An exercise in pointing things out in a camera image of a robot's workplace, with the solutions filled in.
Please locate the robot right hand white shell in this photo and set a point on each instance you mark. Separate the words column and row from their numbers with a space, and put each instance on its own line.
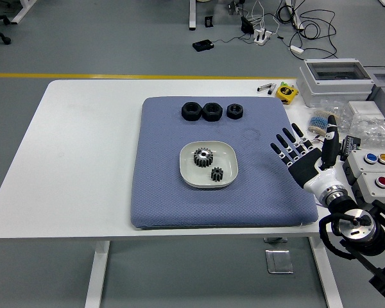
column 308, row 170

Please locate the small dark metal gear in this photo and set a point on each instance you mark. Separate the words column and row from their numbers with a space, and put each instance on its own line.
column 217, row 174

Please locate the large dark metal gear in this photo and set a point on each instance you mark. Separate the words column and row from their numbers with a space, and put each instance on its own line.
column 203, row 157

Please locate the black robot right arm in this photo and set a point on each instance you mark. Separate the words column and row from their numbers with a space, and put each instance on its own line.
column 356, row 227

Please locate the three-button grey control box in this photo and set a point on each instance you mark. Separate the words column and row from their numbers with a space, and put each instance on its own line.
column 370, row 158

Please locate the red green button control box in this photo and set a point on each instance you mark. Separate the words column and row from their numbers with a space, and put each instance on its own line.
column 381, row 182

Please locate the small white box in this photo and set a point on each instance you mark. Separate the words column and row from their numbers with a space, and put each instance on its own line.
column 364, row 109

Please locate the small black hex nut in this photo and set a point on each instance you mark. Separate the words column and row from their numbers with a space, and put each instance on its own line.
column 234, row 110

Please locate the large black hex nut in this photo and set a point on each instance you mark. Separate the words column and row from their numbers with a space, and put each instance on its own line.
column 211, row 111
column 191, row 111

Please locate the bag of resistors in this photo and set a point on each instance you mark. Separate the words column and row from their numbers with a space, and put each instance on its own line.
column 317, row 122

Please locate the small black circuit board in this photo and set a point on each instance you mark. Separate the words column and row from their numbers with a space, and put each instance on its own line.
column 351, row 144

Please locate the clear plastic bag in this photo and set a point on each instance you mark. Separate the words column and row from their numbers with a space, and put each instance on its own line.
column 375, row 130

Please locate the yellow tape measure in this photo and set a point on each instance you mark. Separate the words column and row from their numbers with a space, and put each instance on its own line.
column 286, row 93

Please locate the black-tipped marker pen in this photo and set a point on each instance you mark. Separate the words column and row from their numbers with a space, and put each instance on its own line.
column 270, row 90

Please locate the silver marker pen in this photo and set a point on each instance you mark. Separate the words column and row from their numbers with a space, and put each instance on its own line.
column 263, row 87

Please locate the metal floor plate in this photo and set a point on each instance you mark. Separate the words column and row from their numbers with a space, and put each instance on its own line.
column 278, row 261

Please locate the white table leg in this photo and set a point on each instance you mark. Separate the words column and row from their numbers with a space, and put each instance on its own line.
column 97, row 272
column 327, row 279

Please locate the white square dish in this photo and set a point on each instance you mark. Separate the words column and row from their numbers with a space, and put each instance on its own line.
column 189, row 173

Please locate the white plug adapter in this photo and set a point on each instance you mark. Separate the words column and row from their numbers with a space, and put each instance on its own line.
column 296, row 49

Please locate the white power strip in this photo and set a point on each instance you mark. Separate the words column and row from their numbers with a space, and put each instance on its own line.
column 262, row 36

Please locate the blue-grey padded mat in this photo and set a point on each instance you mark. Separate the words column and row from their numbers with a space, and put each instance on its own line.
column 167, row 199

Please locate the black charger block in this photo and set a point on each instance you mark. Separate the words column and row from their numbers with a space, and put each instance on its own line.
column 246, row 25

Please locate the black power adapter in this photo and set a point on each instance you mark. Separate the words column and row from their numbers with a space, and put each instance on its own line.
column 203, row 45

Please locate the grey metal stand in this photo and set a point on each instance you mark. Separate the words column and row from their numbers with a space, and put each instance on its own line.
column 234, row 8

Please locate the grey metal floor bracket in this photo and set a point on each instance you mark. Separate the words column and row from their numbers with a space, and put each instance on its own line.
column 275, row 239

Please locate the grey enclosure with clear lid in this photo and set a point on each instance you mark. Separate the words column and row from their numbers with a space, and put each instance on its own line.
column 333, row 86

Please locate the small black bracket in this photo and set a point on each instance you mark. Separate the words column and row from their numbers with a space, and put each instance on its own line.
column 208, row 21

